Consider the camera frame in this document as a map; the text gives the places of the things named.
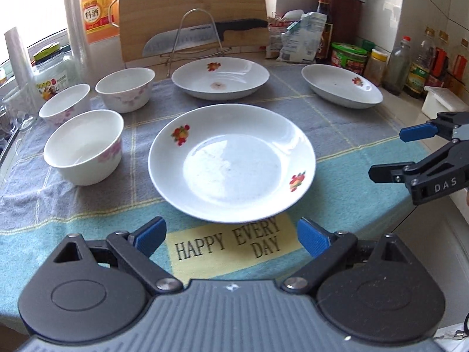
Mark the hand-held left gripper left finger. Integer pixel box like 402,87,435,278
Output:
53,216,184,296

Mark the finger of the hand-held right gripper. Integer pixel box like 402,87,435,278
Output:
368,137,469,206
399,112,469,143

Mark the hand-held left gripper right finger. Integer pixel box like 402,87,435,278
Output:
283,218,411,296

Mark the white fruit print plate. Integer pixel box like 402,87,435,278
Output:
171,57,271,100
147,104,317,224
301,64,384,109

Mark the white pink floral bowl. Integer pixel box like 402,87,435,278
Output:
95,67,155,114
38,84,91,130
43,110,124,186

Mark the white plastic box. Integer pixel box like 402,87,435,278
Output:
421,86,469,118

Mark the grey blue checked table mat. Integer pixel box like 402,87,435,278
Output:
0,59,436,323

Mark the oil bottle green yellow label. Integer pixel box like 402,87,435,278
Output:
405,27,436,99

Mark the clear bottle red cap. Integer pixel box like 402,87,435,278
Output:
385,37,413,96

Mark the brown sauce bottle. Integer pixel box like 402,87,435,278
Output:
451,38,469,89
434,31,452,81

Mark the small jar yellow lid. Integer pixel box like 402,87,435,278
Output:
364,48,389,87

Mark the red tub green lid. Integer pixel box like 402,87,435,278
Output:
331,42,368,76

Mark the dark red knife block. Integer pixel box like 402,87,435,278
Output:
331,0,366,46

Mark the white blue printed bag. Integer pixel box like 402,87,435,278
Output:
276,12,328,63

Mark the dark soy sauce bottle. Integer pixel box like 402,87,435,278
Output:
315,0,334,65

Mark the white red printed bag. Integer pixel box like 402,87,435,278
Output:
267,13,294,59

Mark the clear glass mug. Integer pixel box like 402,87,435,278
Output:
0,84,37,133

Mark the glass jar yellow lid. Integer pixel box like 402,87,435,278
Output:
31,44,79,101

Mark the white plastic bag roll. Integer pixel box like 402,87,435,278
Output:
4,27,35,92

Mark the clear plastic wrap roll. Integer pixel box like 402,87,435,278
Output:
62,0,92,77

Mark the orange cooking wine bottle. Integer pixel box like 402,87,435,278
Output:
79,0,120,45

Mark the kitchen knife black handle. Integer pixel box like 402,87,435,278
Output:
143,18,269,57

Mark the metal wire rack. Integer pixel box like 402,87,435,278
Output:
160,8,232,67

